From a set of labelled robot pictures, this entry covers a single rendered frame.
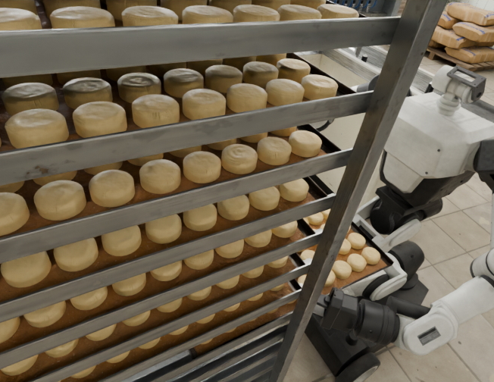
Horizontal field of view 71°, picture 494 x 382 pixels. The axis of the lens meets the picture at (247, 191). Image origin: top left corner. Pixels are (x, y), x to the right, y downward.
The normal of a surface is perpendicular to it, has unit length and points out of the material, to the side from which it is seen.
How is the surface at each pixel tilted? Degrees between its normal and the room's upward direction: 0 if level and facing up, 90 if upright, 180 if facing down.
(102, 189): 0
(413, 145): 91
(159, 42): 90
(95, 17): 0
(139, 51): 90
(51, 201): 0
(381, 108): 90
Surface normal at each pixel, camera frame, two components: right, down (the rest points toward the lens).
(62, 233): 0.48, 0.61
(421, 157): -0.87, 0.25
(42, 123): 0.11, -0.76
